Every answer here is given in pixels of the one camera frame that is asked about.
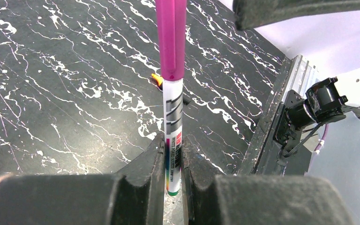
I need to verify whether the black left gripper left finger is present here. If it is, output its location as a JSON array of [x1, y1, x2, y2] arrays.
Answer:
[[0, 133, 165, 225]]

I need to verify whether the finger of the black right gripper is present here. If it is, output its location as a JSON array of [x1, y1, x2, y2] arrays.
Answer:
[[232, 0, 360, 30]]

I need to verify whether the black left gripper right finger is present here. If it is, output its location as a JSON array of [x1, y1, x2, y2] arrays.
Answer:
[[181, 137, 354, 225]]

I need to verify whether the magenta pen cap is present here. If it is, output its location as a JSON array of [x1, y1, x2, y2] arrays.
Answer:
[[155, 0, 187, 81]]

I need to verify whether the black orange highlighter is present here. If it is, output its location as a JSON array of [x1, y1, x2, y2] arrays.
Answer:
[[151, 74, 191, 105]]

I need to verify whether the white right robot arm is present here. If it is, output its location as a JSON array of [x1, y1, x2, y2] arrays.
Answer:
[[232, 0, 360, 158]]

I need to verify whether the aluminium rail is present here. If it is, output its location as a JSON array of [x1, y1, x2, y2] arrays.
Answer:
[[282, 54, 319, 102]]

